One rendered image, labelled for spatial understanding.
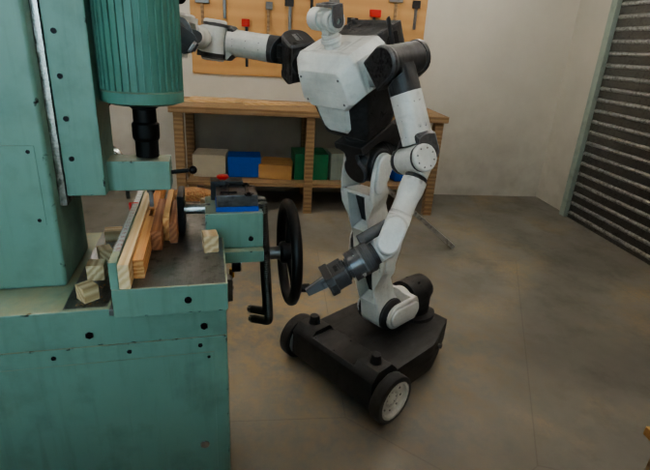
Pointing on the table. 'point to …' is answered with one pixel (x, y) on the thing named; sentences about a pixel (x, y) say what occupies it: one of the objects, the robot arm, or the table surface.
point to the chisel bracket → (139, 173)
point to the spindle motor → (137, 43)
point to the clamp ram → (187, 209)
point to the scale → (128, 222)
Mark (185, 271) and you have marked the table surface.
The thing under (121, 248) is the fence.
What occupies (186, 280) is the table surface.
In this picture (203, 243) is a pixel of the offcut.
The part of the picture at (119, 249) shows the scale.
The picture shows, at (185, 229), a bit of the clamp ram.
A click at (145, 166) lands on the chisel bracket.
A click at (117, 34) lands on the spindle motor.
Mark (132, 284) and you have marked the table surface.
